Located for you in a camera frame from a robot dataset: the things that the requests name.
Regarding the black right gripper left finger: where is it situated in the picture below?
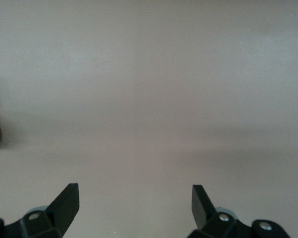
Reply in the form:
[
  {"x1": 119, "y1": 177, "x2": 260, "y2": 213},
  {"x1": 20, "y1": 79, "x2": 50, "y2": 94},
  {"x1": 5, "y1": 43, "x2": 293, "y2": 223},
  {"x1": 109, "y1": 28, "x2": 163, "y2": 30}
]
[{"x1": 0, "y1": 183, "x2": 80, "y2": 238}]

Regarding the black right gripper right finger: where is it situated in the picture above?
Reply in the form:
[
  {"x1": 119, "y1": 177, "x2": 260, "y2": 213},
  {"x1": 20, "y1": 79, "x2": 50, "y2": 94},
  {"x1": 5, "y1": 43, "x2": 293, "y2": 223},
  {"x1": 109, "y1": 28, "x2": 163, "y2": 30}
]
[{"x1": 187, "y1": 184, "x2": 292, "y2": 238}]

